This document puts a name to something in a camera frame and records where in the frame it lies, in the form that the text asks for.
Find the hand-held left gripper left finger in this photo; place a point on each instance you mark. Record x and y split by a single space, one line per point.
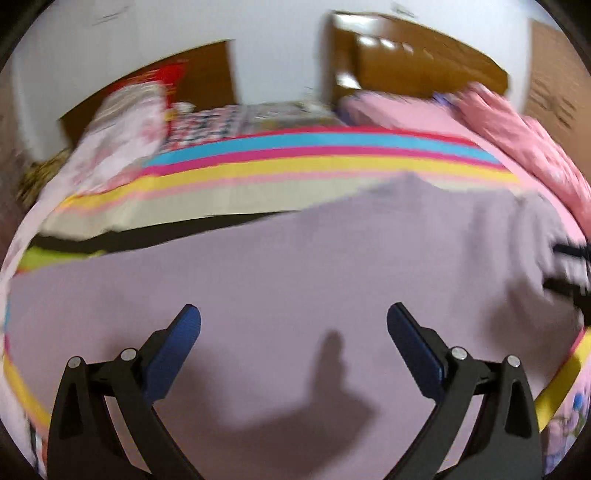
173 355

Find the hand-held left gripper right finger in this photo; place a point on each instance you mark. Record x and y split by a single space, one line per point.
415 350

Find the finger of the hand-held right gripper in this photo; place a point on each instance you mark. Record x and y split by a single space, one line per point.
572 251
568 286

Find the purple pants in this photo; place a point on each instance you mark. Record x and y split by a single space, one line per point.
300 277

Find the pink quilt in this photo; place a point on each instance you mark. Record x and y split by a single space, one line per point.
531 138

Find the light wooden wardrobe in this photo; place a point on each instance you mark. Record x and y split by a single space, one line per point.
554 83

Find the small purple cloth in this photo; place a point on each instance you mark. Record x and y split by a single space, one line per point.
443 98

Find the pale floral quilt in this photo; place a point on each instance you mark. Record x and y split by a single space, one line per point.
106 157

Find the pink bedsheet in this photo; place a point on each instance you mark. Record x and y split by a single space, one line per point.
406 115

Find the colourful striped blanket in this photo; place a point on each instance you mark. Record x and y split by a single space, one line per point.
300 166

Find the brown yellow patterned blanket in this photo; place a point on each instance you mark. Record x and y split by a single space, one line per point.
41 177

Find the plaid bedsheet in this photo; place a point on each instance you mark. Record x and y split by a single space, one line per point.
207 124

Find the padded wooden headboard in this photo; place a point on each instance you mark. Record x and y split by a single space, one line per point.
415 55

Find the nightstand with floral cover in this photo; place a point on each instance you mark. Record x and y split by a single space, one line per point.
277 115

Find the brown floral curtain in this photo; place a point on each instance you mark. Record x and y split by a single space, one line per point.
7 152

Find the red embroidered pillow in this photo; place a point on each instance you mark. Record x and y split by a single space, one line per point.
173 78

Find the plain dark wooden headboard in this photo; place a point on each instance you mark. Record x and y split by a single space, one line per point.
203 74

